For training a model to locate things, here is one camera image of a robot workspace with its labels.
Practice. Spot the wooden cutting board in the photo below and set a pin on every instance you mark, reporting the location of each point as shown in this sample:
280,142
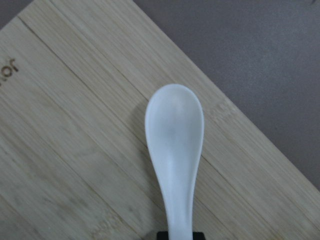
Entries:
76,79

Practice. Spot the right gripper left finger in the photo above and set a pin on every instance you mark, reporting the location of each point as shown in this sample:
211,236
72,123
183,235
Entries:
162,235

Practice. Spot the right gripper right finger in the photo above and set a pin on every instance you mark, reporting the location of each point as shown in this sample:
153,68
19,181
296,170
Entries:
196,235

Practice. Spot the white ceramic spoon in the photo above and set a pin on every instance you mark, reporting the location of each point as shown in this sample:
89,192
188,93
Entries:
174,130

